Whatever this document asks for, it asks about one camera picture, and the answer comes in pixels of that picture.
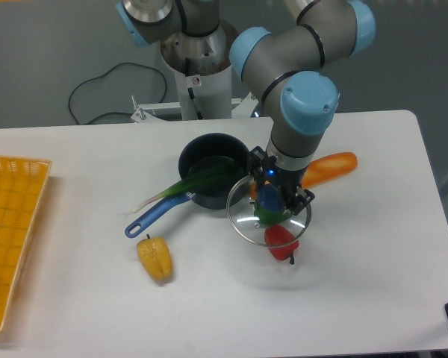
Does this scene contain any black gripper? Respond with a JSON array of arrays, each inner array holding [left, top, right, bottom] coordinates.
[[247, 146, 315, 216]]

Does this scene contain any glass pot lid blue knob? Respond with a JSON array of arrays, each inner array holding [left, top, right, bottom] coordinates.
[[225, 175, 314, 249]]

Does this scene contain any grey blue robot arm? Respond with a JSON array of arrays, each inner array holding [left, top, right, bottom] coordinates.
[[116, 1, 376, 213]]

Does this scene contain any green bell pepper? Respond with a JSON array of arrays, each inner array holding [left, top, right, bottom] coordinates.
[[251, 201, 293, 225]]

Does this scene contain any orange baguette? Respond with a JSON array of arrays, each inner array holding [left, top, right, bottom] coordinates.
[[248, 151, 358, 199]]

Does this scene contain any dark blue saucepan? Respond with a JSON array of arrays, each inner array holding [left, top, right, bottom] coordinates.
[[125, 133, 249, 239]]

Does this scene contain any red bell pepper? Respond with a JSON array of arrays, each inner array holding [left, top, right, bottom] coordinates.
[[264, 224, 299, 265]]

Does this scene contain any green onion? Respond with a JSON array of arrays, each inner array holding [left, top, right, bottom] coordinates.
[[116, 156, 240, 216]]

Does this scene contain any yellow bell pepper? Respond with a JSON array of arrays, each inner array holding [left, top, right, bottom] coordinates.
[[136, 236, 173, 283]]

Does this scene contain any yellow woven basket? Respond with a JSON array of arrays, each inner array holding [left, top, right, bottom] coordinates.
[[0, 156, 52, 332]]

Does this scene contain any white metal base frame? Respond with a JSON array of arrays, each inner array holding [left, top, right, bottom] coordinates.
[[130, 93, 266, 123]]

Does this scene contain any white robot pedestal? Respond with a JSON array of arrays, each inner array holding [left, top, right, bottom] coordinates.
[[160, 20, 238, 120]]

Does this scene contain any black cable on floor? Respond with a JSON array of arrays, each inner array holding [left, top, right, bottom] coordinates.
[[67, 61, 168, 125]]

